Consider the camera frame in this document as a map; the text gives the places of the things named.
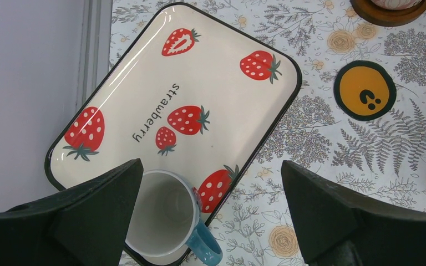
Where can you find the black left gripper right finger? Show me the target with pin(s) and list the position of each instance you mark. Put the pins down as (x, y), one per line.
(335, 225)

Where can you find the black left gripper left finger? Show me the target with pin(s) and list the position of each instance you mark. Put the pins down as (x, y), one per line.
(82, 225)

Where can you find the white mushroom pattern tray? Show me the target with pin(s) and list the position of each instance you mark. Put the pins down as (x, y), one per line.
(191, 95)

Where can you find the brown wooden coaster top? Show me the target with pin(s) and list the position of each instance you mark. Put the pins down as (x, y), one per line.
(387, 18)

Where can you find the pink mug dark rim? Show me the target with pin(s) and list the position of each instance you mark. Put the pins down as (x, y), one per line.
(396, 4)

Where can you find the yellow black-rimmed coaster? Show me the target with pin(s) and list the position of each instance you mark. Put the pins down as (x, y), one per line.
(364, 90)

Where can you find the floral tablecloth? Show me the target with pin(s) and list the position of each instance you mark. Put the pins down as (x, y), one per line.
(384, 158)

